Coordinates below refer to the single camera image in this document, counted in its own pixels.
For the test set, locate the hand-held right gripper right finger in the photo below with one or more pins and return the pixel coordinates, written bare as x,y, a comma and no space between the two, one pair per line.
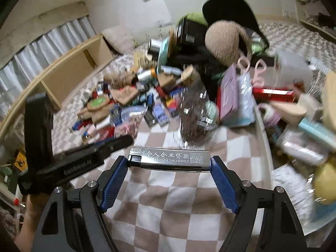
225,183

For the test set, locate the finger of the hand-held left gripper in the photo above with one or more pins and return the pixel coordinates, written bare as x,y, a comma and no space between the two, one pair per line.
115,144

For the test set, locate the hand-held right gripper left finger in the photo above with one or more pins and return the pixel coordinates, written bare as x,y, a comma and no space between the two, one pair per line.
114,181

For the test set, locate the white storage container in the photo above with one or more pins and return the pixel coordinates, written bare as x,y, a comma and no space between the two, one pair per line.
265,149

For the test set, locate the silver lighter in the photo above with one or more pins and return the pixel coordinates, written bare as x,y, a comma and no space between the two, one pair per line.
170,158

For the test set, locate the oval wooden block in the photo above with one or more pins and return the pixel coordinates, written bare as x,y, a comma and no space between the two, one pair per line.
330,97

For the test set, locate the person's left hand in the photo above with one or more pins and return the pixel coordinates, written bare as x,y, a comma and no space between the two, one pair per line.
31,215

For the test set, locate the bag of pink beads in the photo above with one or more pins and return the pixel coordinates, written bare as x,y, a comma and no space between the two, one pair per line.
130,122

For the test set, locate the yellow box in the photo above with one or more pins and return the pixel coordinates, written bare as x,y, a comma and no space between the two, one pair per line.
20,161

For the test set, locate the round wooden frog coaster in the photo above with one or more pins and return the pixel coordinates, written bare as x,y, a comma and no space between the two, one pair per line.
99,103

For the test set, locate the carved wooden tag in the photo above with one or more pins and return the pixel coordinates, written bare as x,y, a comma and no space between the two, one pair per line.
124,94

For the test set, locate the pile of lighters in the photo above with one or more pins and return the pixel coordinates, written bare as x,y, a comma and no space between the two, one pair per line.
160,115

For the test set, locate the checkered bed sheet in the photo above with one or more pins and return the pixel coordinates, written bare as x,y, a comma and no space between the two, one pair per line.
170,202

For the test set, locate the cardboard tube with twine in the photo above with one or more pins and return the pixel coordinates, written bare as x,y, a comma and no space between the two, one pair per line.
119,80

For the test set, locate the wooden bedside shelf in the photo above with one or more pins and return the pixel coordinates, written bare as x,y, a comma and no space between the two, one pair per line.
71,68

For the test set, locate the silver roll with orange end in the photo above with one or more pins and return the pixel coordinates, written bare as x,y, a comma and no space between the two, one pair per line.
146,75

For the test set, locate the long carved wooden plaque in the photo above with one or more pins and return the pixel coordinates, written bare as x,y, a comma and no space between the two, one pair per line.
166,80

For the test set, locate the purple gift bag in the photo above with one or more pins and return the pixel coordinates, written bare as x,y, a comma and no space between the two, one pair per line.
235,97

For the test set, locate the upright pale wooden block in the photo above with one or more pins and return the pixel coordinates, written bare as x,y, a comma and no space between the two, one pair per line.
139,60

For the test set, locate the white curtain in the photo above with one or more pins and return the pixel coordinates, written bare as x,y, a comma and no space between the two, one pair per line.
42,42

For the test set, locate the rectangular wooden block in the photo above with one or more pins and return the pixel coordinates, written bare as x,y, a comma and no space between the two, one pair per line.
290,113

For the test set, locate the light blue carton box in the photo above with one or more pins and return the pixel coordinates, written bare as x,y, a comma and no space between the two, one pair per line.
164,55

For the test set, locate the rounded wooden brush block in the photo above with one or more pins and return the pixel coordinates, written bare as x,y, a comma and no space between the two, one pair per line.
191,75

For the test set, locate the long red box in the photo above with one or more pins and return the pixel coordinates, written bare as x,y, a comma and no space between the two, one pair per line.
275,93

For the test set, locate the white fluffy pillow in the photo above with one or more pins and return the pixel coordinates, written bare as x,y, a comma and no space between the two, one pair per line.
118,40

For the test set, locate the black bag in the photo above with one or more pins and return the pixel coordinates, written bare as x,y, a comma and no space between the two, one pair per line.
194,60

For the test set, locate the round wooden cartoon coaster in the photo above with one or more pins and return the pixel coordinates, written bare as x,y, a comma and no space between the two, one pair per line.
172,42

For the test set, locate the black carton box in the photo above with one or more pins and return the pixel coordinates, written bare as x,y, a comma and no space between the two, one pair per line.
191,32

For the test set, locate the beige fuzzy plush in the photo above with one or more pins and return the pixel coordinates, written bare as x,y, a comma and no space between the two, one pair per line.
225,43

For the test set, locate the green plush toy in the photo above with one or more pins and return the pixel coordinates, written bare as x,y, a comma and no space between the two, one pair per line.
193,18

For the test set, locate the wooden clothes shelf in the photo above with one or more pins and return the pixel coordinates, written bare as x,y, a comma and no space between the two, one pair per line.
315,10

